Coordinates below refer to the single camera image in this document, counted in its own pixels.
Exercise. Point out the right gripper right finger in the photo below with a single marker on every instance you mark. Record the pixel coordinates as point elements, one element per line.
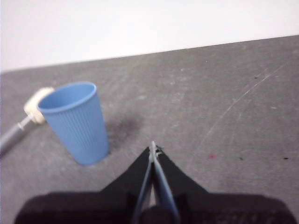
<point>210,207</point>

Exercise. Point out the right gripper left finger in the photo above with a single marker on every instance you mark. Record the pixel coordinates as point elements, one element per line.
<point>93,205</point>

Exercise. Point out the blue ribbed plastic cup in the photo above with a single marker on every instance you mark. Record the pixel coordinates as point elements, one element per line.
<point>77,126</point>

